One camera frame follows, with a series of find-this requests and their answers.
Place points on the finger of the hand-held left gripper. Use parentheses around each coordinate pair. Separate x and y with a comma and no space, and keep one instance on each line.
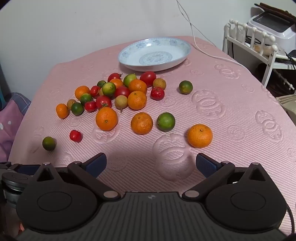
(27,168)

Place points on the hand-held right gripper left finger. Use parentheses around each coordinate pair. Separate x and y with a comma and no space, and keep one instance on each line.
(97,163)

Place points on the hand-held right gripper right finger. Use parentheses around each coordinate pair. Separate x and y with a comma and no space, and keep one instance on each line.
(205,163)

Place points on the orange mandarin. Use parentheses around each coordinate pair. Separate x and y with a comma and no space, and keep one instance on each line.
(62,110)
(137,86)
(141,123)
(116,82)
(106,118)
(137,100)
(82,92)
(199,135)

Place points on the dark green lime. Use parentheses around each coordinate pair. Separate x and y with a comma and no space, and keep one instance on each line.
(101,83)
(77,109)
(185,87)
(49,143)

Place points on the small red tomato front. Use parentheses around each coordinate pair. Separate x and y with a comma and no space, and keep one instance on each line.
(75,135)

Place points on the yellow-brown longan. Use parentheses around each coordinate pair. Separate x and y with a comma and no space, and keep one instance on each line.
(159,83)
(121,102)
(100,91)
(71,103)

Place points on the small red crabapple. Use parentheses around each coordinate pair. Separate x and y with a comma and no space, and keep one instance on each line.
(94,91)
(157,93)
(90,106)

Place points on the white patterned bowl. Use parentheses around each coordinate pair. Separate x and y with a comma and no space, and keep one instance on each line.
(155,56)

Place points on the pink dotted cloth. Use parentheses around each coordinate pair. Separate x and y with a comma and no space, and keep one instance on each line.
(9,129)

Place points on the plaid cloth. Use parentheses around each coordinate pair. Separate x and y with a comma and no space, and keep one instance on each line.
(22,102)

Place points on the grey plastic basket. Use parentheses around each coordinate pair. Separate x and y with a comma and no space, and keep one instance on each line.
(288,103)

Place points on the white knobbed rack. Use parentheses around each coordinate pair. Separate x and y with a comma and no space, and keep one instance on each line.
(270,64)

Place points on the white box appliance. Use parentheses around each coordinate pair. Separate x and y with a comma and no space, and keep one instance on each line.
(286,34)

